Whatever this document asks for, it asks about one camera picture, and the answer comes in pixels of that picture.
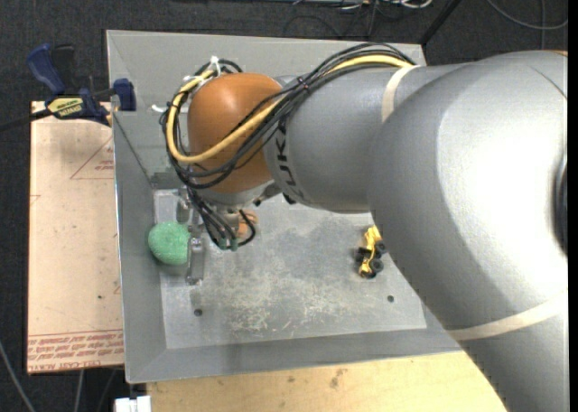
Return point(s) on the yellow toy vehicle, black wheels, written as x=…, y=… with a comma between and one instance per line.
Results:
x=371, y=253

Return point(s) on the grey metal bin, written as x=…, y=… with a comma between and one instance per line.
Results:
x=293, y=274

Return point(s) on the green round sponge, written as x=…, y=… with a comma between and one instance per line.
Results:
x=167, y=240

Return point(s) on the brown cardboard board, red print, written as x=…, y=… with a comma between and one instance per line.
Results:
x=68, y=229

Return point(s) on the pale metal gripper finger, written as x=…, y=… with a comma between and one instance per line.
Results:
x=183, y=210
x=196, y=263

